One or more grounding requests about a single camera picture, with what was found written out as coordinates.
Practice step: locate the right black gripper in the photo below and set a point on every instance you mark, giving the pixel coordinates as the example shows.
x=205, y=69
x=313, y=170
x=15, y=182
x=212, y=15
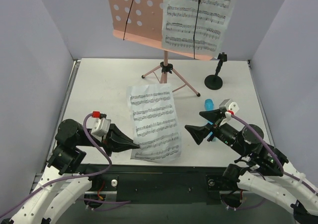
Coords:
x=211, y=128

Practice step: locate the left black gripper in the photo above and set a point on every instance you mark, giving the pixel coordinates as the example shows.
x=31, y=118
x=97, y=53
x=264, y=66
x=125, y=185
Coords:
x=109, y=139

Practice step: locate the blue toy microphone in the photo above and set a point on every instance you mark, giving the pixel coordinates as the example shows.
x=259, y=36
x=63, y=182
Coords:
x=209, y=106

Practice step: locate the sheet music page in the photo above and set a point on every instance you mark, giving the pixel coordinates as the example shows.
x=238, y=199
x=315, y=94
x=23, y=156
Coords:
x=196, y=27
x=155, y=123

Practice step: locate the black microphone stand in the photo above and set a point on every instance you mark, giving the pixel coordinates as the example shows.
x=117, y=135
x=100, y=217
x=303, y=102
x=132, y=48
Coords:
x=214, y=82

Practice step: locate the pink perforated music stand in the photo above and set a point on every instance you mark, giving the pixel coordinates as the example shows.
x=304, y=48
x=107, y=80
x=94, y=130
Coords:
x=138, y=21

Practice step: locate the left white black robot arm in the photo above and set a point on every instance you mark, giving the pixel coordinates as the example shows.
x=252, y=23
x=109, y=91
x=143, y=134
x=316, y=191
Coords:
x=64, y=179

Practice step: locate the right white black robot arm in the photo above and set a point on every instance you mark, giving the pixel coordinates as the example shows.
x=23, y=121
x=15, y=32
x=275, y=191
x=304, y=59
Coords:
x=260, y=168

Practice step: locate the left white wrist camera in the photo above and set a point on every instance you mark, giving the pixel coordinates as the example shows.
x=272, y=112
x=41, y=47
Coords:
x=101, y=125

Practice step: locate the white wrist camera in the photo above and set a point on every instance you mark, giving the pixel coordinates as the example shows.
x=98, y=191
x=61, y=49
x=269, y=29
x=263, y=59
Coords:
x=228, y=108
x=101, y=125

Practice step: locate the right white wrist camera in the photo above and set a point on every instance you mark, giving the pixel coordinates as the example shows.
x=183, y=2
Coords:
x=228, y=108

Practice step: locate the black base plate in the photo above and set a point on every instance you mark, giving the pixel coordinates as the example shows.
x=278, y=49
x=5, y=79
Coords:
x=144, y=184

